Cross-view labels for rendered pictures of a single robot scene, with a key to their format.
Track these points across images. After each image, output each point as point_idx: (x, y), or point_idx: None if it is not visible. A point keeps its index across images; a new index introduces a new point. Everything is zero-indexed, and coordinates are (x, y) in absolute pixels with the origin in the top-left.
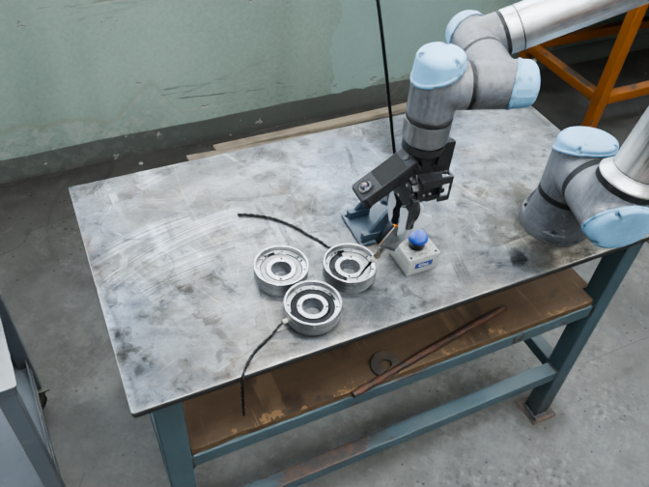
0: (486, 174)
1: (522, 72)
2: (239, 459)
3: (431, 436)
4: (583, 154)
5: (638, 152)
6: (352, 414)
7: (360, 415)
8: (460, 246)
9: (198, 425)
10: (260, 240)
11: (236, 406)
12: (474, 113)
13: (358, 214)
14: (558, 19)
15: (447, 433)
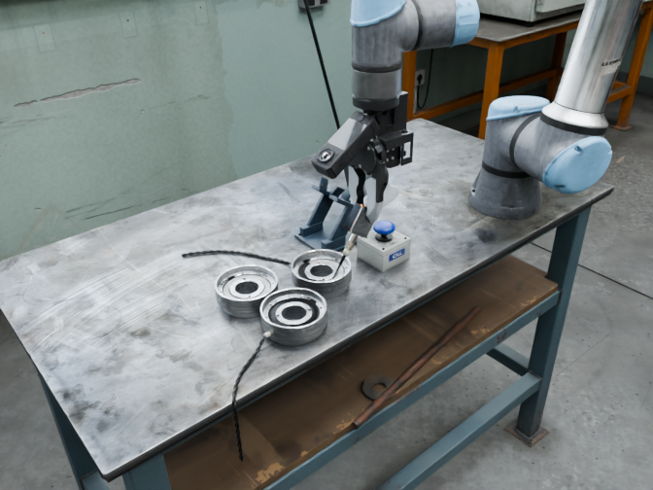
0: (424, 179)
1: (460, 0)
2: None
3: (433, 487)
4: (521, 112)
5: (579, 82)
6: (344, 486)
7: (353, 486)
8: (425, 237)
9: None
10: (214, 272)
11: (223, 472)
12: None
13: (313, 229)
14: None
15: (449, 479)
